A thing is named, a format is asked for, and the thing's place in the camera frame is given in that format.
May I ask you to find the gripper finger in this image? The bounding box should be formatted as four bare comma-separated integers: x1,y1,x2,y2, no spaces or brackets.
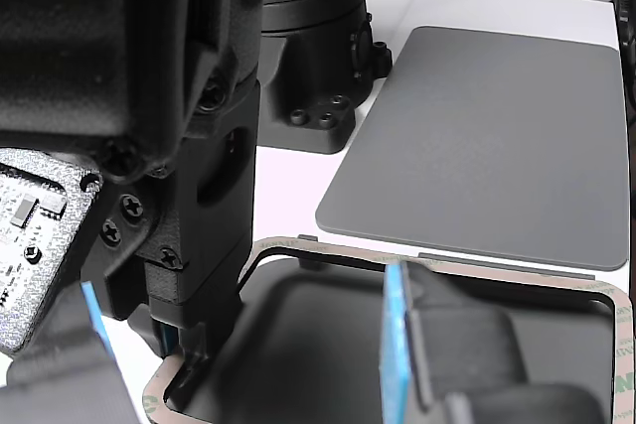
146,294,242,414
125,302,163,361

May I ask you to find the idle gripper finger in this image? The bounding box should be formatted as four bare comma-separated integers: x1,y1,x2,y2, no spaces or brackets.
379,259,608,424
0,280,141,424

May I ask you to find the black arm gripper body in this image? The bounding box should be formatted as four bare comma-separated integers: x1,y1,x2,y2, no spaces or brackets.
80,81,262,322

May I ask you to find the black six-joint robot arm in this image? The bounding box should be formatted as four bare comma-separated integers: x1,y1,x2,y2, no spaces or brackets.
0,0,395,182

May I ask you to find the grey rectangular holder tray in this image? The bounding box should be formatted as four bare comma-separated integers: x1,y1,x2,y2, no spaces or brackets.
162,232,615,424

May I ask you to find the dark grey rectangular mat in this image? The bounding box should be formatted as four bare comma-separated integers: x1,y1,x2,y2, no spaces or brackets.
314,25,632,272

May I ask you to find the black diagonal strut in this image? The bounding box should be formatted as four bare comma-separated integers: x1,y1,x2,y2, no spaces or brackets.
614,0,636,115

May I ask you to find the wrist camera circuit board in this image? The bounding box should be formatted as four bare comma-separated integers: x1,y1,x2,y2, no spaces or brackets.
0,145,104,358

